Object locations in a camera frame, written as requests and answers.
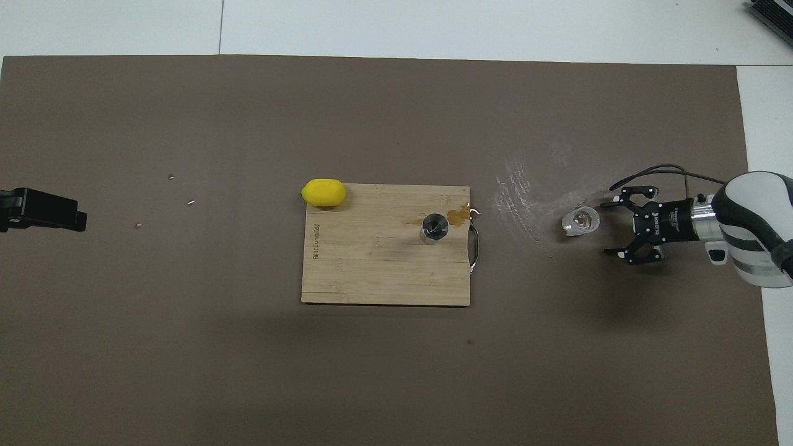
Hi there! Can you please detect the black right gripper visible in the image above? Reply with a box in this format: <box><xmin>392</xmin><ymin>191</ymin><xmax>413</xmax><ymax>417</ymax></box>
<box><xmin>604</xmin><ymin>185</ymin><xmax>696</xmax><ymax>266</ymax></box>

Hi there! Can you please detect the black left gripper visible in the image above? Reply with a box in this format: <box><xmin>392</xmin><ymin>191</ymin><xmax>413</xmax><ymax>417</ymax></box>
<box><xmin>0</xmin><ymin>188</ymin><xmax>87</xmax><ymax>233</ymax></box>

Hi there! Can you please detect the small clear glass cup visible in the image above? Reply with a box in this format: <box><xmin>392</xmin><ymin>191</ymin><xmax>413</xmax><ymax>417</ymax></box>
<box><xmin>561</xmin><ymin>207</ymin><xmax>602</xmax><ymax>240</ymax></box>

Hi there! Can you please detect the steel double jigger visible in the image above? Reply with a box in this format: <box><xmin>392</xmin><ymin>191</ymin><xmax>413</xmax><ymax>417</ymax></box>
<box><xmin>420</xmin><ymin>213</ymin><xmax>449</xmax><ymax>243</ymax></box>

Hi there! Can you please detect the brown table mat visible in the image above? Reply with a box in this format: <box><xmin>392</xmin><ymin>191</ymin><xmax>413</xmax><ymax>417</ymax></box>
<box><xmin>0</xmin><ymin>55</ymin><xmax>780</xmax><ymax>446</ymax></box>

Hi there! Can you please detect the grey ribbed device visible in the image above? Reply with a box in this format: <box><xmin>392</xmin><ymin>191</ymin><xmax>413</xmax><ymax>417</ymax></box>
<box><xmin>747</xmin><ymin>0</ymin><xmax>793</xmax><ymax>47</ymax></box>

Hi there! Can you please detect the wooden cutting board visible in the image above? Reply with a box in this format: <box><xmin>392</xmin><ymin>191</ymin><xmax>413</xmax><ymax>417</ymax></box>
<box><xmin>301</xmin><ymin>183</ymin><xmax>481</xmax><ymax>307</ymax></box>

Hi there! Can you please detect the yellow lemon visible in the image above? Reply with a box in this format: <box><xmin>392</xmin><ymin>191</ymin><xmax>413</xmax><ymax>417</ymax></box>
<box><xmin>301</xmin><ymin>178</ymin><xmax>347</xmax><ymax>208</ymax></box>

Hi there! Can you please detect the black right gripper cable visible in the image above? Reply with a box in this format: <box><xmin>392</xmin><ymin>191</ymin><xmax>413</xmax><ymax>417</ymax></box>
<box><xmin>610</xmin><ymin>164</ymin><xmax>729</xmax><ymax>200</ymax></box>

